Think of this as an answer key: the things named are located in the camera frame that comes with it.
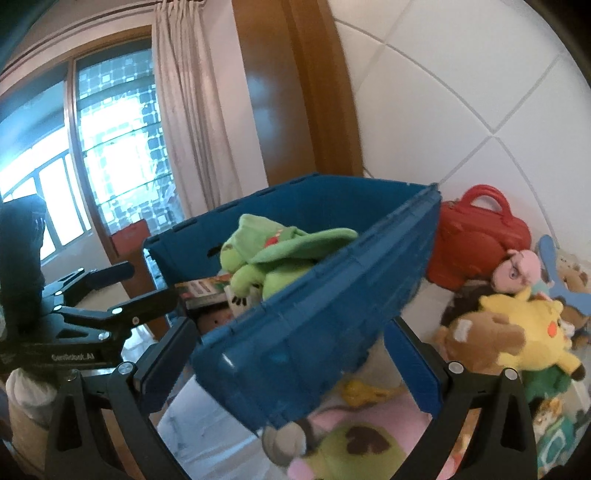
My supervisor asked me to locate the large pink plush toy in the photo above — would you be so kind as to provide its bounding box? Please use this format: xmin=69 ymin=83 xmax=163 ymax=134
xmin=286 ymin=394 xmax=437 ymax=480

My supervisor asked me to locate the blue-eared brown plush toy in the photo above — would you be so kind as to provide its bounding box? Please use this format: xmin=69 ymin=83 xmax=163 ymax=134
xmin=537 ymin=234 xmax=591 ymax=348

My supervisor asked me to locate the red handbag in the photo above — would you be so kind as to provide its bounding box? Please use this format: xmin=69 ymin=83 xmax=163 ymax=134
xmin=424 ymin=185 xmax=533 ymax=292

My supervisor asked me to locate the dark green plush toy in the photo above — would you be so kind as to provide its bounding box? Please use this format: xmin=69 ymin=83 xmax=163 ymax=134
xmin=523 ymin=364 xmax=574 ymax=403

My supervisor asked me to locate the olive plush with brown spots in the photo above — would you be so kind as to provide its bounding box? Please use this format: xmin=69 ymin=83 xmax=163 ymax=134
xmin=262 ymin=418 xmax=413 ymax=480

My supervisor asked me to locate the red bag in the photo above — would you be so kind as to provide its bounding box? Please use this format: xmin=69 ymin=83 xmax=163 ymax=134
xmin=111 ymin=220 xmax=151 ymax=260

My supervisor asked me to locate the blue plastic storage bin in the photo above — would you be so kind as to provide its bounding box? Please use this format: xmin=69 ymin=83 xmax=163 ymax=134
xmin=143 ymin=173 xmax=442 ymax=433

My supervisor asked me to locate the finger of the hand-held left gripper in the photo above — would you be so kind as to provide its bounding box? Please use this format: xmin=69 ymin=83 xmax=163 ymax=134
xmin=57 ymin=288 xmax=186 ymax=343
xmin=43 ymin=260 xmax=136 ymax=306

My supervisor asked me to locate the teal printed toy box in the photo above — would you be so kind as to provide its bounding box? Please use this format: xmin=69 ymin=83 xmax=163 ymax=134
xmin=534 ymin=422 xmax=579 ymax=480

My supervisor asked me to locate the wooden door frame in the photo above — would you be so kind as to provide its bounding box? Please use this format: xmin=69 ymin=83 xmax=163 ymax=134
xmin=231 ymin=0 xmax=366 ymax=186

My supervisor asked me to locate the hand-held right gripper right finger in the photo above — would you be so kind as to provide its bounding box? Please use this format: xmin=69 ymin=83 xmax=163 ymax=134
xmin=383 ymin=316 xmax=539 ymax=480

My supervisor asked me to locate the white curtain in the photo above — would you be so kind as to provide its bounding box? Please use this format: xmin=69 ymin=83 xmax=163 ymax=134
xmin=151 ymin=0 xmax=271 ymax=223

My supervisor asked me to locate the white desktop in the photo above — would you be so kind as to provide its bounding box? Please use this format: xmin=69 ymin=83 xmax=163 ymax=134
xmin=154 ymin=279 xmax=578 ymax=480

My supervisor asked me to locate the small yellow plush toy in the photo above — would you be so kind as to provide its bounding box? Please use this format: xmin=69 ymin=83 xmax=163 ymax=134
xmin=339 ymin=378 xmax=399 ymax=408

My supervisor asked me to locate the window with grid glass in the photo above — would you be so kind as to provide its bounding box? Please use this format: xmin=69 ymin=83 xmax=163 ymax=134
xmin=0 ymin=46 xmax=182 ymax=269

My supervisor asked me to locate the pink-haired plush toy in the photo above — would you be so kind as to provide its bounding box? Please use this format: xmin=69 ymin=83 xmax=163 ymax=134
xmin=491 ymin=248 xmax=542 ymax=294

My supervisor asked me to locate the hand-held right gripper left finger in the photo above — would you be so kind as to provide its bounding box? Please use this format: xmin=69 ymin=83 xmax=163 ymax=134
xmin=44 ymin=316 xmax=201 ymax=480

